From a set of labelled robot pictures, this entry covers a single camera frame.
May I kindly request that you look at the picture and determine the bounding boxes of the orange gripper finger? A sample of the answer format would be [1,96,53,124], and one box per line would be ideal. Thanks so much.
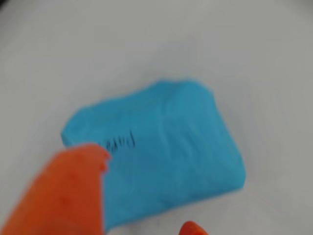
[0,143,112,235]
[179,221,209,235]

